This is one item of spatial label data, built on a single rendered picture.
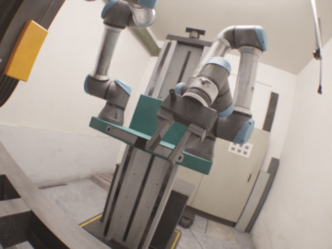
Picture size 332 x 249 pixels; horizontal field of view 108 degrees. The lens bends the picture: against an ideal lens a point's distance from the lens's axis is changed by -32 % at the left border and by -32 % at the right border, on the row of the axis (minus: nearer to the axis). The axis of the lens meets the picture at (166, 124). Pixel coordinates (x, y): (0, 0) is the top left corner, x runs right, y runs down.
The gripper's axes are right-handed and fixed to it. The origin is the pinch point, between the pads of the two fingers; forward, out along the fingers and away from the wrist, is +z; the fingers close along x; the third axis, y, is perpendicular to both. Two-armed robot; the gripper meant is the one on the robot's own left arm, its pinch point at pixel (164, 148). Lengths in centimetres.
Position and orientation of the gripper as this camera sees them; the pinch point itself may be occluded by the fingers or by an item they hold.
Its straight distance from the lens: 40.0
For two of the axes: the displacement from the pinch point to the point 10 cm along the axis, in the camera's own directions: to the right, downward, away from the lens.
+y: -1.7, -5.0, -8.5
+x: 8.1, 4.1, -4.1
